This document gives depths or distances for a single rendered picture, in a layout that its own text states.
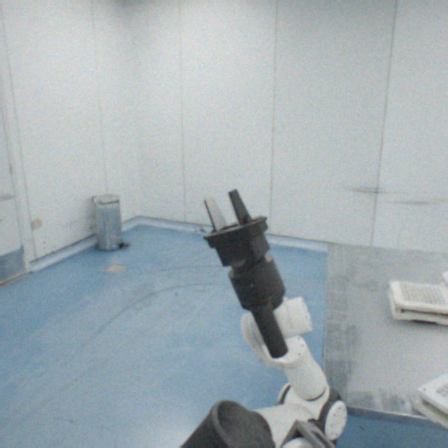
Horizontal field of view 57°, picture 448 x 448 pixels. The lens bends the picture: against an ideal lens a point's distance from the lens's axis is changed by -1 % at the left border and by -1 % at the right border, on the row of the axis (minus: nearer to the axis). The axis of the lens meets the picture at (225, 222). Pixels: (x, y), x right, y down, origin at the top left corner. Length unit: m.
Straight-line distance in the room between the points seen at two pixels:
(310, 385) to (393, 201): 3.96
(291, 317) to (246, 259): 0.13
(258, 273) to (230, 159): 4.43
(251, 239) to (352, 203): 4.13
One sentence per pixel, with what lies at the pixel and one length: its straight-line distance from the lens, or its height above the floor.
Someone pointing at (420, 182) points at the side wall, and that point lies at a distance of 4.71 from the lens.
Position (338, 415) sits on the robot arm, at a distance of 0.96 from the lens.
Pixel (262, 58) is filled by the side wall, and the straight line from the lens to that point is 4.94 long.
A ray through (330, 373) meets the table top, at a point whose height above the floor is 0.82.
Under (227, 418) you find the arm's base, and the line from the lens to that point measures 0.74.
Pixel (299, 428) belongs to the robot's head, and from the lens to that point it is 0.58.
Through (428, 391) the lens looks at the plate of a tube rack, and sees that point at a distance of 1.46.
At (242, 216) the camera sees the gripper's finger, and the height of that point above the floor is 1.53.
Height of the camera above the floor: 1.73
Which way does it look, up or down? 17 degrees down
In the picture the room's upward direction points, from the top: straight up
